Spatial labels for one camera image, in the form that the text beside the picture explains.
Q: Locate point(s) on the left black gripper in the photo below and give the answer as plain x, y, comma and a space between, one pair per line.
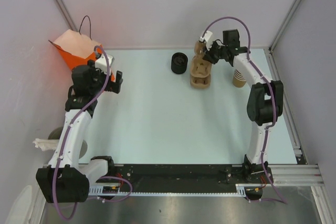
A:
94, 71

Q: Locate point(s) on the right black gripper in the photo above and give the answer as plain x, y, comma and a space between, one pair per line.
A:
208, 56

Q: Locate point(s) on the brown cardboard cup carrier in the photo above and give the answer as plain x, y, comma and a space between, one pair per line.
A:
199, 49

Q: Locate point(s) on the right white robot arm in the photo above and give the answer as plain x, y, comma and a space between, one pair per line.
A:
265, 102

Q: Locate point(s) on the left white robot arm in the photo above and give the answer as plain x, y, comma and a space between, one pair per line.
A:
62, 180

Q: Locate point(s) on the stack of black lids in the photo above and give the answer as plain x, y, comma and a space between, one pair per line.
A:
179, 63

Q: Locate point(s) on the stack of paper cups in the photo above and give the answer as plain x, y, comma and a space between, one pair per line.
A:
238, 79

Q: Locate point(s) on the grey tape roll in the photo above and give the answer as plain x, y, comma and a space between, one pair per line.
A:
55, 135

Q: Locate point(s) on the white crumpled cloth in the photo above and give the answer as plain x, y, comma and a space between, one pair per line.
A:
46, 145

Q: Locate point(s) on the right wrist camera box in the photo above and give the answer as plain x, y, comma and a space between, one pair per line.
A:
207, 39

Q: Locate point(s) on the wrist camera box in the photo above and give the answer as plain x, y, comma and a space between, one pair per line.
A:
104, 63
207, 39

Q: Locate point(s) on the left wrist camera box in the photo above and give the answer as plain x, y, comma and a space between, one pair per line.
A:
104, 63

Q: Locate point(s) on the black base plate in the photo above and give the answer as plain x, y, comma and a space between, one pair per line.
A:
190, 178

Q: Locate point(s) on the aluminium frame rail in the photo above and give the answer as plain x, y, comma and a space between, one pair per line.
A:
296, 175

